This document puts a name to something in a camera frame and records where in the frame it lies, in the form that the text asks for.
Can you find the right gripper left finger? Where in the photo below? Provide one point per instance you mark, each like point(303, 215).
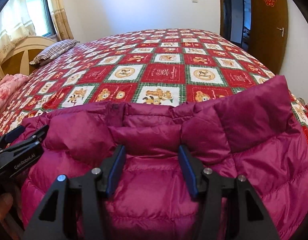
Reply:
point(55, 217)

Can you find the beige left curtain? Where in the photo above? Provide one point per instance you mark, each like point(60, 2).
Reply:
point(15, 25)

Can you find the beige right curtain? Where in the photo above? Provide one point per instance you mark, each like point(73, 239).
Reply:
point(59, 19)

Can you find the magenta puffer jacket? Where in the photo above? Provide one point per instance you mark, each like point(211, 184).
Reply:
point(253, 133)

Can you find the red patterned bed quilt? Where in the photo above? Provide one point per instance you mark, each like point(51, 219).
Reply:
point(165, 67)

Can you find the beige curtain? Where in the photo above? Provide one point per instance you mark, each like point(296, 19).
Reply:
point(15, 25)
point(59, 19)

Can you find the brown door frame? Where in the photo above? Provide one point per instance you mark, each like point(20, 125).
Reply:
point(221, 30)

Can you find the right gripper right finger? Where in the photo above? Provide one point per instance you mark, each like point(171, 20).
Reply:
point(247, 217)

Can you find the window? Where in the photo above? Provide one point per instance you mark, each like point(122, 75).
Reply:
point(41, 17)

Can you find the cream wooden headboard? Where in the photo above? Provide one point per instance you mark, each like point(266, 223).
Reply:
point(17, 60)

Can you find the metal door handle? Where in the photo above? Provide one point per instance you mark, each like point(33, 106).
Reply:
point(282, 30)

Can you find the pink floral folded blanket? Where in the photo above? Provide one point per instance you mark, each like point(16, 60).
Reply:
point(8, 85)

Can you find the brown wooden door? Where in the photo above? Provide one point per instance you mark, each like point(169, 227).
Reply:
point(265, 42)

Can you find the striped pillow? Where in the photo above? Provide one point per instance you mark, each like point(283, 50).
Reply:
point(53, 51)

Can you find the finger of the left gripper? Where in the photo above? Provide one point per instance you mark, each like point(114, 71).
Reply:
point(11, 136)
point(39, 135)

